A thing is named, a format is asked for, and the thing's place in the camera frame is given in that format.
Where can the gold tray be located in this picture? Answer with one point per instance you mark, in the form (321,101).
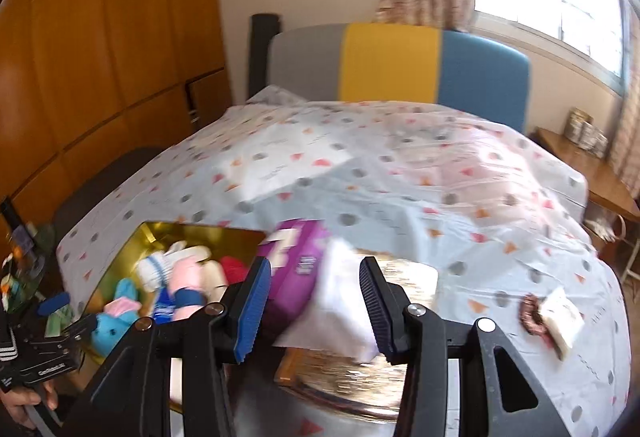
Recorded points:
(200,237)

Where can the red plush toy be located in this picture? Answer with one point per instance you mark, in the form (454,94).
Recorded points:
(232,267)

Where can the ornate gold tissue box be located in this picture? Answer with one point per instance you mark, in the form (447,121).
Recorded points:
(350,387)

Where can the pink sock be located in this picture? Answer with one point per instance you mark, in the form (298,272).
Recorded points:
(185,274)

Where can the blue plush elephant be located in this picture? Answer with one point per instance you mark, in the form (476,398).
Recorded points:
(112,327)

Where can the wooden wardrobe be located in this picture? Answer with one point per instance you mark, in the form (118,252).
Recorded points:
(100,42)

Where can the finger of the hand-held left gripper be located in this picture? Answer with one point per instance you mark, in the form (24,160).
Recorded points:
(82,327)
(55,304)

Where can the grey yellow blue headboard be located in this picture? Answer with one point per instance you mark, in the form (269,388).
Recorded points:
(390,62)

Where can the white tissue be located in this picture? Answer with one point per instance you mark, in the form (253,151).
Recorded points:
(335,312)

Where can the white packet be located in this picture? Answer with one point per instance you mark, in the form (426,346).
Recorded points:
(560,317)

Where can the person's left hand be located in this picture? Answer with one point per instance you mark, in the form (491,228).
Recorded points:
(20,404)

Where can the wooden desk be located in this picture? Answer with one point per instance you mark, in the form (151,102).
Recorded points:
(590,172)

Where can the purple tissue box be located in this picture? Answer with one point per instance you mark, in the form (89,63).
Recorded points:
(295,287)

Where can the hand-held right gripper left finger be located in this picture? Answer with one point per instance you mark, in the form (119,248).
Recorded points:
(252,312)

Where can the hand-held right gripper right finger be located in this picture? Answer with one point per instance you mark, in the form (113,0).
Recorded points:
(375,312)

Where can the white sock with blue stripes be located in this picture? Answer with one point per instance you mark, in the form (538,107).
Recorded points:
(155,267)

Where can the brown scrunchie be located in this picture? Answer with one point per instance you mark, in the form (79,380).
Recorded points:
(530,317)

